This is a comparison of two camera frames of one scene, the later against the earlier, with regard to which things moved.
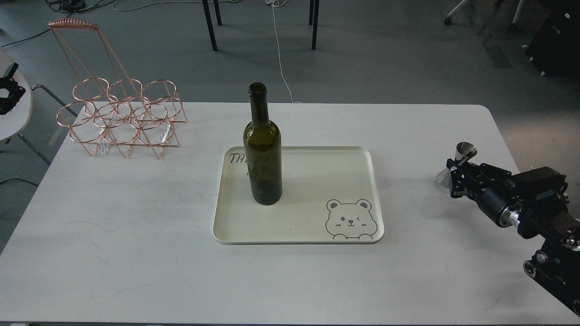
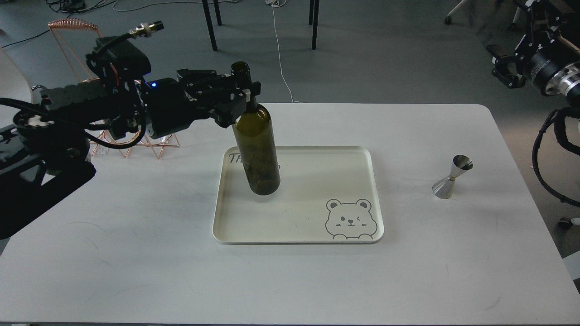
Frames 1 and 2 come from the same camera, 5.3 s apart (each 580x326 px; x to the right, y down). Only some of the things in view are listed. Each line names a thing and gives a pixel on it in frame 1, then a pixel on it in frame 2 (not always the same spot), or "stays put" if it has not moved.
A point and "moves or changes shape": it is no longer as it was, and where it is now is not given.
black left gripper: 16,92 -> 201,90
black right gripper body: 487,185 -> 510,66
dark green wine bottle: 263,151 moves or changes shape
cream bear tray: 330,194 stays put
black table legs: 216,5 stays put
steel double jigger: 464,151 moves or changes shape
